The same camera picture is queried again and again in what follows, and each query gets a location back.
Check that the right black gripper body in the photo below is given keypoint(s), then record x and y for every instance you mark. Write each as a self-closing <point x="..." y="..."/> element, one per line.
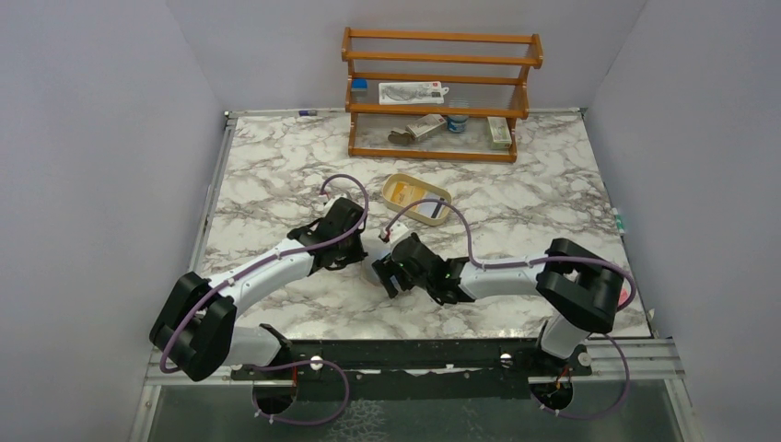
<point x="408" y="282"/>

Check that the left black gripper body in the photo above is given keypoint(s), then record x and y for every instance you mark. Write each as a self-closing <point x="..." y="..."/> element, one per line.
<point x="351" y="250"/>

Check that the beige leather card holder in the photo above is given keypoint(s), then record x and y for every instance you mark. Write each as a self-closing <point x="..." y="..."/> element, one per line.
<point x="375" y="250"/>

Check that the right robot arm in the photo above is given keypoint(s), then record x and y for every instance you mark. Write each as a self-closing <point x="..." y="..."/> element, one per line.
<point x="584" y="289"/>

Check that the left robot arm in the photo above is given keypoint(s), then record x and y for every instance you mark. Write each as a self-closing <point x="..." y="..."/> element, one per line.
<point x="196" y="328"/>

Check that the grey cards in tray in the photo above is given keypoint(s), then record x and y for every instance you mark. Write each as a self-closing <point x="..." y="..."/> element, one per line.
<point x="431" y="210"/>

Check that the beige oval tray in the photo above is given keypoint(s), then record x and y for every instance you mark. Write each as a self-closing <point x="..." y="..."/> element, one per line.
<point x="433" y="192"/>

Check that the white staples box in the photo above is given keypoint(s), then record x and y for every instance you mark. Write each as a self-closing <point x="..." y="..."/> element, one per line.
<point x="424" y="126"/>

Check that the blue grey eraser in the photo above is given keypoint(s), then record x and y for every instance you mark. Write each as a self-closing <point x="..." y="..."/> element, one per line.
<point x="358" y="89"/>

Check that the blue lidded small jar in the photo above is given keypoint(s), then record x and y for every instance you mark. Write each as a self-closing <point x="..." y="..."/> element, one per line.
<point x="457" y="123"/>

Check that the packaged protractor set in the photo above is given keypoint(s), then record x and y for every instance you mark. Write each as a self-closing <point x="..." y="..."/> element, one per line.
<point x="410" y="93"/>

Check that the green white small box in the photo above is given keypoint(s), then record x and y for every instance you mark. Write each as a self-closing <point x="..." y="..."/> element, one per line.
<point x="501" y="137"/>

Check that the pink cup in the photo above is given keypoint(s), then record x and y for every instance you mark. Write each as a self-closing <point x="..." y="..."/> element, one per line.
<point x="625" y="293"/>

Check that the orange wooden shelf rack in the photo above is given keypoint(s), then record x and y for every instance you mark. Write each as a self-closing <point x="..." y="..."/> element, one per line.
<point x="487" y="76"/>

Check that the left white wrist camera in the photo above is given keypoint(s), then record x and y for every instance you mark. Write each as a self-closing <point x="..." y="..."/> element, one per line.
<point x="326" y="200"/>

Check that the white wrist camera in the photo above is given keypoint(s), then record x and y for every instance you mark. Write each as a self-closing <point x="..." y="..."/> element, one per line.
<point x="394" y="234"/>
<point x="326" y="200"/>

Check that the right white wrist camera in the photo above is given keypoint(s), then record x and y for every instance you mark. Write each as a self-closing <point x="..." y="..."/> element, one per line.
<point x="394" y="234"/>

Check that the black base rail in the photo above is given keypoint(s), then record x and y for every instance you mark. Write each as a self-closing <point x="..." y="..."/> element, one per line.
<point x="428" y="369"/>

